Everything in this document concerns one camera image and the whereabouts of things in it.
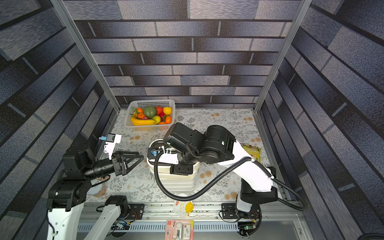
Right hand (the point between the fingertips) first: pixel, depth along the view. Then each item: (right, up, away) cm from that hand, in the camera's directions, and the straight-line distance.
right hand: (171, 157), depth 54 cm
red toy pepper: (-18, +21, +56) cm, 63 cm away
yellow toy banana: (-31, +13, +45) cm, 57 cm away
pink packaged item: (+2, -37, +13) cm, 39 cm away
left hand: (-13, 0, +2) cm, 13 cm away
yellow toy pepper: (-12, +22, +56) cm, 62 cm away
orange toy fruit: (-10, +15, +51) cm, 55 cm away
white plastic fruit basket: (-12, +28, +59) cm, 67 cm away
